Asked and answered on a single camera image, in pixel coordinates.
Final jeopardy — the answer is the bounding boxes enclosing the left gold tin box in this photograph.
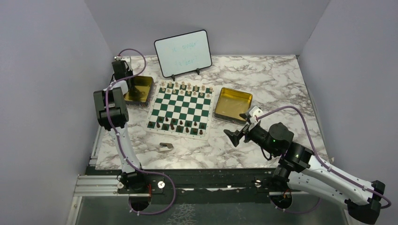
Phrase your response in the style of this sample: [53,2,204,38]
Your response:
[124,75,154,107]

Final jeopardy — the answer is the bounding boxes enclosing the light chess pieces row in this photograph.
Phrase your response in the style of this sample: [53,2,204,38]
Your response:
[155,81,216,99]

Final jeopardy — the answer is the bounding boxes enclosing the beige plastic clip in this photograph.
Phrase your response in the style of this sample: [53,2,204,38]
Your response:
[159,142,174,151]

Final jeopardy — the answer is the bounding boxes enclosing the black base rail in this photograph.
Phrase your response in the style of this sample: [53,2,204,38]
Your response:
[117,168,299,205]

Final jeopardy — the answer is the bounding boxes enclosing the green white chess board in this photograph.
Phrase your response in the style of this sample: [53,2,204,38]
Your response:
[145,82,215,140]

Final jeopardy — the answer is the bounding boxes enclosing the gold tin box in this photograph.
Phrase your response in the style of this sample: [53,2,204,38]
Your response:
[124,75,154,107]
[214,87,253,125]

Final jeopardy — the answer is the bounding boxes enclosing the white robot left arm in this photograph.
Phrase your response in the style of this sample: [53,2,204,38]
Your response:
[93,60,148,193]

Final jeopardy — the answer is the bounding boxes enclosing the small whiteboard on stand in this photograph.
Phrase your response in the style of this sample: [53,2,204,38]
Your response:
[154,30,213,78]

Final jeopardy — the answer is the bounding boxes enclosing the right gold tin box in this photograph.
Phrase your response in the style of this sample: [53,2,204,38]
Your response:
[214,87,253,125]

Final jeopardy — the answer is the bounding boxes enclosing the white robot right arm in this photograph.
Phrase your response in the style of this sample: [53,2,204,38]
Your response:
[224,122,385,225]

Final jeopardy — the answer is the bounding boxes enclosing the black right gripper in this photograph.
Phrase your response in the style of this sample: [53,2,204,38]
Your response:
[224,122,278,156]

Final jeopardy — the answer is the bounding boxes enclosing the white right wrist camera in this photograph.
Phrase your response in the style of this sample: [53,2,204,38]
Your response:
[245,105,264,124]

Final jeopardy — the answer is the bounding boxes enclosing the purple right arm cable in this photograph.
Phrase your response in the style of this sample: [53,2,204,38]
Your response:
[256,105,392,209]

